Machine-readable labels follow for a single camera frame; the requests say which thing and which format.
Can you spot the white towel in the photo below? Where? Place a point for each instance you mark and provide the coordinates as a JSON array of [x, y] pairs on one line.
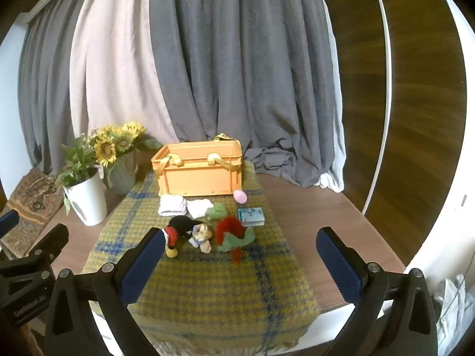
[[200, 208], [172, 206]]

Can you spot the black and red plush toy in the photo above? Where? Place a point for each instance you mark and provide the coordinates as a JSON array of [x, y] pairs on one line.
[[180, 227]]

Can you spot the pale pink curtain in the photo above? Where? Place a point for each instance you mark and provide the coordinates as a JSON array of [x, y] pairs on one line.
[[118, 63]]

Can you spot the blue tissue packet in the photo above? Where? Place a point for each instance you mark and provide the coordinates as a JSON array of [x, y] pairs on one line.
[[251, 217]]

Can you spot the red and green plush toy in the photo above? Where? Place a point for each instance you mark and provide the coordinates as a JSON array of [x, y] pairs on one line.
[[232, 230]]

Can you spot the green plant in white pot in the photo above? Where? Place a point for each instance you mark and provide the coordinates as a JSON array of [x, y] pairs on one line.
[[87, 200]]

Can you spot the patterned brown rug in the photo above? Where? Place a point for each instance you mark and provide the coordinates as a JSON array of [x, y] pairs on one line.
[[33, 200]]

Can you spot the wide dark grey curtain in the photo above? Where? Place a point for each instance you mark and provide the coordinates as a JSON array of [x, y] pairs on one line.
[[241, 63]]

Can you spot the yellow plaid blanket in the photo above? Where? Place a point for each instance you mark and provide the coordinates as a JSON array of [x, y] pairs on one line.
[[207, 285]]

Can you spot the sunflower bouquet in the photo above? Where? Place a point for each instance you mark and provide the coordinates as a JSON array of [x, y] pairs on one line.
[[105, 147]]

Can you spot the small beige plush doll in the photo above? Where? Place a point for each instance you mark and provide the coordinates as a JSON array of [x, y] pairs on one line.
[[203, 235]]

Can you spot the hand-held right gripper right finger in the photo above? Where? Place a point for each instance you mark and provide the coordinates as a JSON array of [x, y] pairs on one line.
[[339, 267]]

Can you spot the white sheer curtain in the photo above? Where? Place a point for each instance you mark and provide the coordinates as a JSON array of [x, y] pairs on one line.
[[336, 148]]

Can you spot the crumpled white cloth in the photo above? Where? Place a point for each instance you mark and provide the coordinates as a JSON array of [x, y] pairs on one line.
[[451, 311]]

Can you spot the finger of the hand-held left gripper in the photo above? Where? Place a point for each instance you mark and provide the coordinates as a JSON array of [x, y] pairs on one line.
[[8, 220], [52, 243]]

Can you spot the pink egg toy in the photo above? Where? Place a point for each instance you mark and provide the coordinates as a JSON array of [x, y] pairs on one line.
[[240, 197]]

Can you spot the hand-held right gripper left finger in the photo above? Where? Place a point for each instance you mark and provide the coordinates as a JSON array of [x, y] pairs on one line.
[[143, 267]]

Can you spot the orange plastic crate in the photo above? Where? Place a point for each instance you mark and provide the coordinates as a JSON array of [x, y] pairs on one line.
[[200, 181]]

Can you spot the green frog toy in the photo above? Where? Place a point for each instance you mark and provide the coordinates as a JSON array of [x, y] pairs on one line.
[[216, 212]]

